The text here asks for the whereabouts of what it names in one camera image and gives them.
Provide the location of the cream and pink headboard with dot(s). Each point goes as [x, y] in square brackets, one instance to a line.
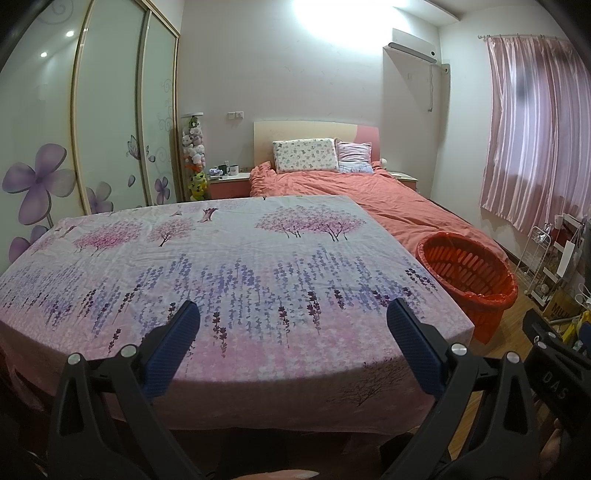
[309, 129]

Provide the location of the red plastic basket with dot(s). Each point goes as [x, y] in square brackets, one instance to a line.
[466, 267]

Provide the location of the brown printed paper bag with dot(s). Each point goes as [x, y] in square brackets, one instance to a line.
[561, 302]

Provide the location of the column of plush toys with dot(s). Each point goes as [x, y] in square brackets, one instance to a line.
[194, 143]

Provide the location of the curtain rod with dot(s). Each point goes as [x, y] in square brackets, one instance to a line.
[508, 36]

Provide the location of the white wall socket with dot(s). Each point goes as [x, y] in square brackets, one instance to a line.
[235, 115]

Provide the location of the person's right hand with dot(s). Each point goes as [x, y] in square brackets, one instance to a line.
[565, 457]

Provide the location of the pink satin curtain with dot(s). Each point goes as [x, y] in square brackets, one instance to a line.
[531, 129]

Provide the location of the yellow-green plush toy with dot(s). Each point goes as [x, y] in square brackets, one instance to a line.
[198, 184]

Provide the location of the flower-printed sliding wardrobe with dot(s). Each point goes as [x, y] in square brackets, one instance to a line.
[106, 115]

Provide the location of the bed with salmon duvet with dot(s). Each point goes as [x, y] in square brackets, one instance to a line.
[392, 198]

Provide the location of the pink striped pillow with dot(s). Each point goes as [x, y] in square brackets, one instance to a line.
[354, 154]

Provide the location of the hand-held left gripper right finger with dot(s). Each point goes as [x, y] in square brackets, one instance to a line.
[415, 341]

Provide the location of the white air conditioner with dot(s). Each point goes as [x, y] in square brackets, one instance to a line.
[413, 44]

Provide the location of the air conditioner pipe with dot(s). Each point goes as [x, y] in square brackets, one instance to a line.
[431, 85]

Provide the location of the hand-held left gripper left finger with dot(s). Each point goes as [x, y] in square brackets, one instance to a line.
[171, 350]

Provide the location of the floral printed tablecloth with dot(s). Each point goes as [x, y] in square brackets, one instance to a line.
[184, 267]

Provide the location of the yellow item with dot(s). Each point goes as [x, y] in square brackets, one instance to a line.
[577, 327]

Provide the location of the white paper bag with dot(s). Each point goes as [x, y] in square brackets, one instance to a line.
[570, 258]

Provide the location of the white floral pillow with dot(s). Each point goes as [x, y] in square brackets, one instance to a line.
[304, 154]

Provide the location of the pink nightstand with mug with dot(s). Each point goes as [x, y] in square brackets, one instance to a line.
[228, 187]

